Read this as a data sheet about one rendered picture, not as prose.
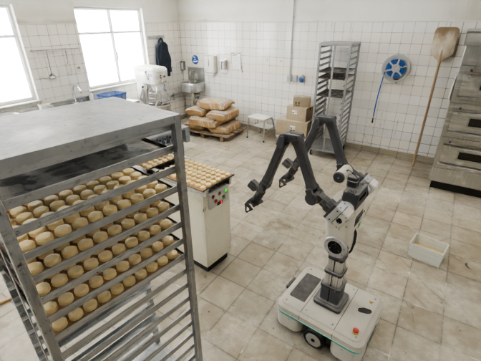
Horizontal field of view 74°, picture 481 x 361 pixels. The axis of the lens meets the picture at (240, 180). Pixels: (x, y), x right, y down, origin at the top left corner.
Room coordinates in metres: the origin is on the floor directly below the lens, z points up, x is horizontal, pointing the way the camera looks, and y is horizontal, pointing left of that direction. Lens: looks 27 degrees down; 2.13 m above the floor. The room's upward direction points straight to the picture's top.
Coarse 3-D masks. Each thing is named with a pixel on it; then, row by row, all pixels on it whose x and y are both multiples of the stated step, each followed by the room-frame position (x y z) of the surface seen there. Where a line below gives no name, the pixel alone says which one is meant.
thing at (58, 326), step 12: (168, 252) 1.20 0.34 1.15; (156, 264) 1.12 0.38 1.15; (132, 276) 1.04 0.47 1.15; (144, 276) 1.06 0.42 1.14; (120, 288) 0.98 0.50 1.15; (96, 300) 0.92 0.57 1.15; (108, 300) 0.93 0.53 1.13; (72, 312) 0.86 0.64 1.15; (84, 312) 0.87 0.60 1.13; (60, 324) 0.80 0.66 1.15
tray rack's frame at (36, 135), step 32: (0, 128) 1.02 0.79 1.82; (32, 128) 1.02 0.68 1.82; (64, 128) 1.02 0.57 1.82; (96, 128) 1.01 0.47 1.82; (128, 128) 1.02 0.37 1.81; (0, 160) 0.75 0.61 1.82; (32, 160) 0.80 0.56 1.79; (0, 224) 0.71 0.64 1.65; (32, 288) 0.72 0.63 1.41; (160, 352) 1.40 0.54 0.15
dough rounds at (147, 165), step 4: (164, 156) 2.97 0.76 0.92; (168, 156) 3.01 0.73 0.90; (172, 156) 2.97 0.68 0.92; (152, 160) 2.89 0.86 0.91; (156, 160) 2.86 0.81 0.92; (160, 160) 2.86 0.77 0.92; (164, 160) 2.86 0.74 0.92; (140, 164) 2.79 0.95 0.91; (144, 164) 2.77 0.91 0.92; (148, 164) 2.81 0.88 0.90; (152, 164) 2.77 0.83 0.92; (156, 164) 2.78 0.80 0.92; (148, 168) 2.72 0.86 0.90
